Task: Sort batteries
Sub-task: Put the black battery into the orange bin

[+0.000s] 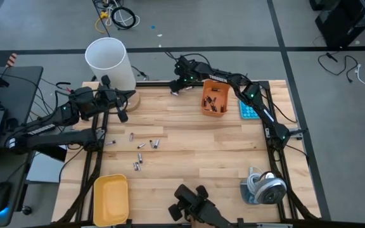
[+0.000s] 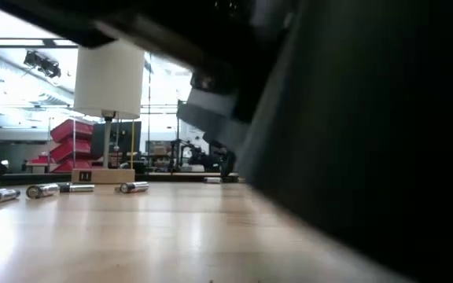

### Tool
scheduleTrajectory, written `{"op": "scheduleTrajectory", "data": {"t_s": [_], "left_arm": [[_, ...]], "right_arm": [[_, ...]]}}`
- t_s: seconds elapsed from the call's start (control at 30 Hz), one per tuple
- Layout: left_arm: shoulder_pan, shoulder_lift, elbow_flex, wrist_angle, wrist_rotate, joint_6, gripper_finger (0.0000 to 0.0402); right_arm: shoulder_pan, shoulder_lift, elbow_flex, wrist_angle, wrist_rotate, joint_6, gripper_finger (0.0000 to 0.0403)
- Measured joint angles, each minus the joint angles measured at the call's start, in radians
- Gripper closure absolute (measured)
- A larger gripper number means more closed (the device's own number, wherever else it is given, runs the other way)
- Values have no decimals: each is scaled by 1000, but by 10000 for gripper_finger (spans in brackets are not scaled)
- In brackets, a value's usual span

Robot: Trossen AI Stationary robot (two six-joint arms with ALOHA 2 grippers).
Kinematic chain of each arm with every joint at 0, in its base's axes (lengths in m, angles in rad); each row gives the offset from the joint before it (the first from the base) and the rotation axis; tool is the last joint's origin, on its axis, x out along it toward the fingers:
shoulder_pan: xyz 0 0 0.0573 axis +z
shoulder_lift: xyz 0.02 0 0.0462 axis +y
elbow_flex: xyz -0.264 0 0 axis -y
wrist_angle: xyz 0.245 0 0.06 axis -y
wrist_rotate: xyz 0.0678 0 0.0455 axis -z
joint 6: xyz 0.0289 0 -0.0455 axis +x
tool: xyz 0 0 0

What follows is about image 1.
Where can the blue calculator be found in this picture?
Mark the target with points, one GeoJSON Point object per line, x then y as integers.
{"type": "Point", "coordinates": [249, 112]}

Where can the black computer mouse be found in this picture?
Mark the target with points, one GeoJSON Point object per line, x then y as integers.
{"type": "Point", "coordinates": [0, 196]}

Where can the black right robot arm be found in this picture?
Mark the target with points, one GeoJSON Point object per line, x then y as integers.
{"type": "Point", "coordinates": [265, 111]}

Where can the white box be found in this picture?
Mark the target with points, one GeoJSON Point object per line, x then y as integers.
{"type": "Point", "coordinates": [43, 171]}

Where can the small black device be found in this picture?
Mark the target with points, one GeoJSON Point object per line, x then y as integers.
{"type": "Point", "coordinates": [11, 124]}

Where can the black aluminium rig frame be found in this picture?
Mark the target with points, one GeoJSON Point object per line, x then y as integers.
{"type": "Point", "coordinates": [157, 83]}

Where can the person's hand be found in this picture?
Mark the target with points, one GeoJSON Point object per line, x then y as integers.
{"type": "Point", "coordinates": [201, 225]}

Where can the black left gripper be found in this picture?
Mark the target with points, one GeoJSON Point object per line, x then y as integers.
{"type": "Point", "coordinates": [108, 96]}

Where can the black chair caster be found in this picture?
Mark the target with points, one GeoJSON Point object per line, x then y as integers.
{"type": "Point", "coordinates": [26, 210]}

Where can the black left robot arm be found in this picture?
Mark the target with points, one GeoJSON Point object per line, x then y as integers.
{"type": "Point", "coordinates": [43, 126]}

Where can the white lamp with wooden base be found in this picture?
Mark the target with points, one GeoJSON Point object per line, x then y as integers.
{"type": "Point", "coordinates": [111, 63]}

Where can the small silver battery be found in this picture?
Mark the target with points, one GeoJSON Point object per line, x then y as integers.
{"type": "Point", "coordinates": [141, 145]}
{"type": "Point", "coordinates": [135, 166]}
{"type": "Point", "coordinates": [156, 143]}
{"type": "Point", "coordinates": [138, 166]}
{"type": "Point", "coordinates": [151, 143]}
{"type": "Point", "coordinates": [131, 136]}
{"type": "Point", "coordinates": [140, 158]}
{"type": "Point", "coordinates": [110, 142]}

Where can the black desk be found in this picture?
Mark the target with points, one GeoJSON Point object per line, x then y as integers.
{"type": "Point", "coordinates": [21, 92]}

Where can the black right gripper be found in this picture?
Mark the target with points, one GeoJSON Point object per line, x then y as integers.
{"type": "Point", "coordinates": [182, 85]}

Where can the orange plastic bin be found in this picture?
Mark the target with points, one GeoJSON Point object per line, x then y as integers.
{"type": "Point", "coordinates": [225, 95]}

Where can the yellow plastic bin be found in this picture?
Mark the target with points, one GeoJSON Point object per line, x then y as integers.
{"type": "Point", "coordinates": [111, 199]}

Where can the orange black striped marker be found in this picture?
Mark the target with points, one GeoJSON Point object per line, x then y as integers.
{"type": "Point", "coordinates": [11, 60]}

